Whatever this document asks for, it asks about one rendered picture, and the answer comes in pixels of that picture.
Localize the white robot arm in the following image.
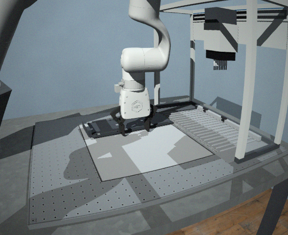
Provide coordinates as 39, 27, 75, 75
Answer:
0, 0, 171, 93

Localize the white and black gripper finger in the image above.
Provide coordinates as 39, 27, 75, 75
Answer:
144, 104, 158, 132
110, 106, 125, 136

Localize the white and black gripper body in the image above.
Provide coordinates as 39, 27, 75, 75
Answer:
119, 87, 150, 119

